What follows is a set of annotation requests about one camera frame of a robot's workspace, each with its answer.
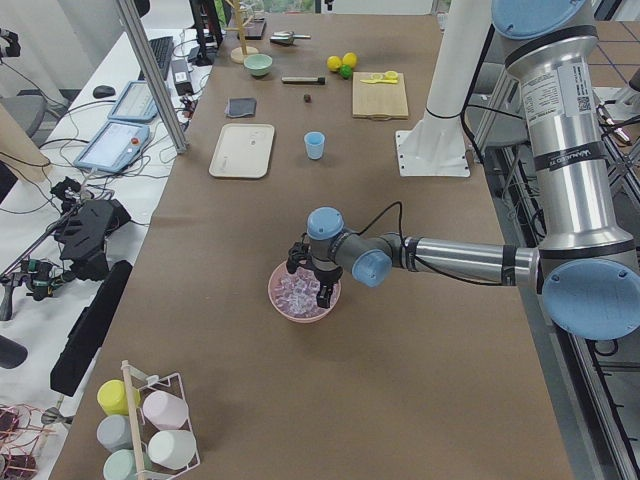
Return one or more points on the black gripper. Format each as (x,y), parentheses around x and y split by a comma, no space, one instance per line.
(327,274)

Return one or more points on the steel muddler black tip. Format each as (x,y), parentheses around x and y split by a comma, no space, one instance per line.
(301,80)

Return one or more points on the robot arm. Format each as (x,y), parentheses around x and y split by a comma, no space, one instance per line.
(585,269)

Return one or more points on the pile of clear ice cubes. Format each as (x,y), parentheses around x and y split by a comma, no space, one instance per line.
(297,295)

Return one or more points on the light blue plastic cup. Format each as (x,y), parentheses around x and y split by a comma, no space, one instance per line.
(314,144)

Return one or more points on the pink cup in rack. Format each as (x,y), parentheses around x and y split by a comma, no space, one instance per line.
(165,410)

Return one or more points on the white cup in rack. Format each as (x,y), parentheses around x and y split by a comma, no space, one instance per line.
(172,449)

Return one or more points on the yellow cup in rack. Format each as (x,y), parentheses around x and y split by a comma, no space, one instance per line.
(112,398)

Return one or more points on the grey cup in rack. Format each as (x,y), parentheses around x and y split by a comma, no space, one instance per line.
(114,433)

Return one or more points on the wooden cup stand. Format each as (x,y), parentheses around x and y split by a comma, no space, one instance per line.
(241,18)

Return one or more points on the steel ice scoop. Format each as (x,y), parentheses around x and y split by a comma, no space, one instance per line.
(287,38)

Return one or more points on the green cup in rack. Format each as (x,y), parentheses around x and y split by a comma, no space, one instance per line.
(120,465)

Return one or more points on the pink bowl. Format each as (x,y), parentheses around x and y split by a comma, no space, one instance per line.
(305,315)

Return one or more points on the cream rectangular tray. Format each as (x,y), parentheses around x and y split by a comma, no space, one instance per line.
(243,151)

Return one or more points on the wooden cutting board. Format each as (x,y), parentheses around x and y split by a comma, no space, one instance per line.
(379,101)

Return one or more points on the grey folded cloth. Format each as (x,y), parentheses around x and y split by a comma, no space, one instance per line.
(241,107)

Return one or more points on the yellow plastic knife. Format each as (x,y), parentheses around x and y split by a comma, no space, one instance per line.
(373,80)

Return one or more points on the green lime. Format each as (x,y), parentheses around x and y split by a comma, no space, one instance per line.
(345,72)

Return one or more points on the yellow lemon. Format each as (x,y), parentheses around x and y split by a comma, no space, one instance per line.
(334,63)
(350,59)

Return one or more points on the mint green bowl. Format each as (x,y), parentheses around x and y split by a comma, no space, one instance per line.
(258,65)

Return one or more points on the blue teach pendant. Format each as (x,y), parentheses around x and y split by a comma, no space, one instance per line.
(135,104)
(114,147)

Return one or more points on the black keyboard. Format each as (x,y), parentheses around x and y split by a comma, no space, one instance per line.
(162,49)

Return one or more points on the black computer mouse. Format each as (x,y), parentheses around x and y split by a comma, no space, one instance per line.
(103,91)

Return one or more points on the grey office chair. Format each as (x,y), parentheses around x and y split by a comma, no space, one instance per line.
(27,110)

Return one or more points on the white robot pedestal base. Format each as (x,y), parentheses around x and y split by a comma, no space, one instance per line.
(436,144)

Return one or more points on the white wire cup rack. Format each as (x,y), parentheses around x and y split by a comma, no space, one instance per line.
(138,385)

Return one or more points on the aluminium frame post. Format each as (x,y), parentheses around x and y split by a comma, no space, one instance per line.
(136,33)

